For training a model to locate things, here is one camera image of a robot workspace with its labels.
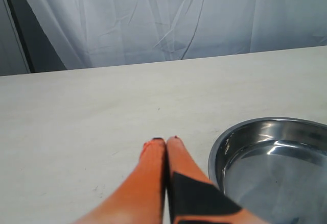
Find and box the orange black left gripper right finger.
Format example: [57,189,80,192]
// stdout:
[167,136,263,223]

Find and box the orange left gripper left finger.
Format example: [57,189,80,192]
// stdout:
[75,138,166,223]

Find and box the round stainless steel tray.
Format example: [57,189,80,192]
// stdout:
[208,117,326,223]

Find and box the white backdrop curtain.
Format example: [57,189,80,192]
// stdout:
[27,0,326,69]

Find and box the dark vertical frame post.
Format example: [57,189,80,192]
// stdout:
[7,0,67,73]

